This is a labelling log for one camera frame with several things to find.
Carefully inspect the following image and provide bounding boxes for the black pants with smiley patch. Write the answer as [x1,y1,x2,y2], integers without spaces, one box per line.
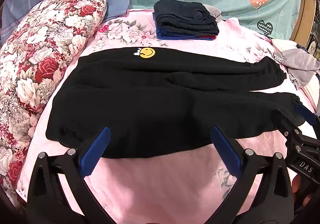
[46,48,304,158]

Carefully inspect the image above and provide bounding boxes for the right hand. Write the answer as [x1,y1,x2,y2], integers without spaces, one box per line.
[291,175,302,193]

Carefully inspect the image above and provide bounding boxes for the grey sweatpants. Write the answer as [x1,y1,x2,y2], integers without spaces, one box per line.
[273,49,319,90]

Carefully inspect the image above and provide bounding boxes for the pink floral bed sheet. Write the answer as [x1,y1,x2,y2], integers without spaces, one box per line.
[16,10,297,223]

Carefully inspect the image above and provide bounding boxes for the folded red garment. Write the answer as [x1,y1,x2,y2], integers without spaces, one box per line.
[198,36,216,41]

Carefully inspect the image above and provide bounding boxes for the small grey cloth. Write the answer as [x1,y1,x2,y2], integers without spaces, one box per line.
[203,4,222,23]

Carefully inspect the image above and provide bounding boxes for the floral red white bolster pillow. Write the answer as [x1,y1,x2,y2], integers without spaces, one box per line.
[1,0,107,207]

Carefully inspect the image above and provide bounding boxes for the folded dark navy garment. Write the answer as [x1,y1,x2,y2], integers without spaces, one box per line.
[153,0,219,37]

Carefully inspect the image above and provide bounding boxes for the folded blue garment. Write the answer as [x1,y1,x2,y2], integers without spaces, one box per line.
[152,12,199,40]

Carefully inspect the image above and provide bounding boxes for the wooden headboard frame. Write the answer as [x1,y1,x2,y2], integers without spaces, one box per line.
[290,0,317,46]

